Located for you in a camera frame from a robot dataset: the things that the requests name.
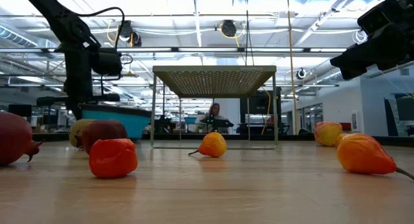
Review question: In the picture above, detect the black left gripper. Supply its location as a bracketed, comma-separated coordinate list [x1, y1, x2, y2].
[36, 50, 121, 120]

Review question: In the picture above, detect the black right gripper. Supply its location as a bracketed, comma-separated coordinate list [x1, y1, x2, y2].
[329, 5, 414, 81]

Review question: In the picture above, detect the brown-green toy kiwi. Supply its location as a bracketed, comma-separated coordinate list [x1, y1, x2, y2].
[69, 118, 96, 150]

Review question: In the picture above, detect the dark red toy pomegranate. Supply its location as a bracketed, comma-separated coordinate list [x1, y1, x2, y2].
[0, 111, 44, 166]
[74, 119, 129, 155]

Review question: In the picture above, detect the teal collapsible bowl grey rim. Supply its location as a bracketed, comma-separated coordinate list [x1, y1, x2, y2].
[79, 103, 152, 140]

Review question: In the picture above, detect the red-orange bell pepper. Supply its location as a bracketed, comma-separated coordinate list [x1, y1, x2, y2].
[89, 138, 139, 179]

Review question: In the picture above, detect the yellow-red apple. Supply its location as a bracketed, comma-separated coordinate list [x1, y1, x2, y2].
[314, 121, 343, 148]

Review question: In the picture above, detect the small orange toy fruit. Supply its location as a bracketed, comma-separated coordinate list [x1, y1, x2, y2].
[334, 132, 349, 148]

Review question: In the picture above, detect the black computer monitor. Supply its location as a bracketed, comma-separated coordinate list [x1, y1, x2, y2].
[8, 104, 33, 118]
[239, 87, 283, 135]

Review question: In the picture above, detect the orange toy pear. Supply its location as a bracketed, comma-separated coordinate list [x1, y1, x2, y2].
[336, 132, 414, 181]

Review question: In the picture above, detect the pale green perforated metal shelf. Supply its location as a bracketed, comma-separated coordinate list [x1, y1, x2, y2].
[149, 65, 279, 150]

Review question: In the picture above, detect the person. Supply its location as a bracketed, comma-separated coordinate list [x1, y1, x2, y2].
[208, 102, 227, 134]

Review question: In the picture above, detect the small black desk robot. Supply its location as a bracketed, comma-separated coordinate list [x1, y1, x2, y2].
[199, 115, 235, 133]

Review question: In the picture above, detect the small yellow-orange toy pear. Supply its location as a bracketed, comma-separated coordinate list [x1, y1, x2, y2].
[188, 131, 228, 159]

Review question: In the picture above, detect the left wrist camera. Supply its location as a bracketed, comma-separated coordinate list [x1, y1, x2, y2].
[91, 47, 123, 77]

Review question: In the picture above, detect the dark wall panel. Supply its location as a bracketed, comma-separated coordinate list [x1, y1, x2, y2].
[384, 93, 414, 137]

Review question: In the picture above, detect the yellow hanging power cord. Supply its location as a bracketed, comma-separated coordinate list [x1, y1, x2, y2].
[285, 0, 300, 136]

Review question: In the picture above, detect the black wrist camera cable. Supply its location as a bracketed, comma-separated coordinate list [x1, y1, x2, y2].
[74, 6, 126, 52]

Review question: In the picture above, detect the yellow cable by monitor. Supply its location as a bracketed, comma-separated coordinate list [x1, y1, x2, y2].
[260, 87, 272, 136]

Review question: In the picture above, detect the black metal table frame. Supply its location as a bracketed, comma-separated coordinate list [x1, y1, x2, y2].
[32, 131, 414, 147]

